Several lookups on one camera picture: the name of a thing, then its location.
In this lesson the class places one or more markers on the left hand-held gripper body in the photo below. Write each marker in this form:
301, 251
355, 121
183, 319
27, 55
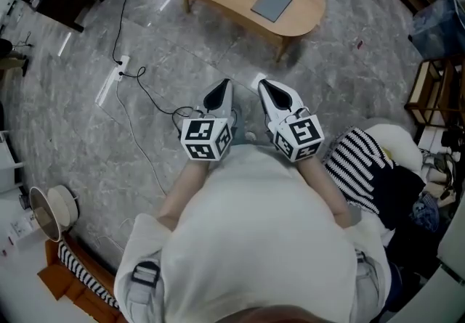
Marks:
203, 134

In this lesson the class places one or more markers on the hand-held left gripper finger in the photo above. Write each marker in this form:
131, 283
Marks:
215, 96
227, 102

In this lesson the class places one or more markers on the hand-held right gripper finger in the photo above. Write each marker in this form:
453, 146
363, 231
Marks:
282, 96
269, 105

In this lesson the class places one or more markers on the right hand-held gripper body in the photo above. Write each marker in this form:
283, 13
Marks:
299, 138

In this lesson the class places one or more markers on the person's left forearm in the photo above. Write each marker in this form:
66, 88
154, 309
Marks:
185, 191

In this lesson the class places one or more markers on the person's right forearm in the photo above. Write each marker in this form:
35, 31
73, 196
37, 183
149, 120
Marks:
325, 191

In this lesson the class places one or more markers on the wide-striped knit blanket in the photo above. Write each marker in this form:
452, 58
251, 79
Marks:
357, 165

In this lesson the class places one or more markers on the wooden coffee table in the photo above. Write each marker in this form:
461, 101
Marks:
232, 6

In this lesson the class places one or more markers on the grey notebook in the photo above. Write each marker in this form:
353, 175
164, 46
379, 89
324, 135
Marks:
271, 4

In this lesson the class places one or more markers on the white power strip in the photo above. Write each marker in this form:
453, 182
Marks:
121, 66

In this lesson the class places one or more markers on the white fluffy cushion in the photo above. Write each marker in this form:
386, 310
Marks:
397, 147

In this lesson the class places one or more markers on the person's white shirt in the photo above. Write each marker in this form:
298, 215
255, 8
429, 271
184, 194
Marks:
254, 234

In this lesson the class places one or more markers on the dark navy cloth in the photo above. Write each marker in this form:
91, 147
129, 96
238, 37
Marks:
397, 198

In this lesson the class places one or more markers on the wooden open shelf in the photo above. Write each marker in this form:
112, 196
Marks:
436, 93

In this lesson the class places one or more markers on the blue checked cloth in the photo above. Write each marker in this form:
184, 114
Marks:
425, 212

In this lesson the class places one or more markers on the round beige basket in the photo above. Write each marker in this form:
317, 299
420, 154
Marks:
54, 211

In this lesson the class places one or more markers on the blue transparent storage box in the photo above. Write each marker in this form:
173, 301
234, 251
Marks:
437, 29

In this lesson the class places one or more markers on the thin-striped black white cloth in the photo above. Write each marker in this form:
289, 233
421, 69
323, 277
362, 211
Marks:
81, 272

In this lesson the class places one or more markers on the small black mesh cup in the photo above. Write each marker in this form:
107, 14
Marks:
24, 202

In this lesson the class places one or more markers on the white side cabinet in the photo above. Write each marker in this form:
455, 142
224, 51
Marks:
8, 165

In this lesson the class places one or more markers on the orange-brown leather sofa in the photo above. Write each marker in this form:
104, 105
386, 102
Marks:
65, 283

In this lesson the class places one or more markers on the white paper box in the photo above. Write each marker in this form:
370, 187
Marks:
22, 232

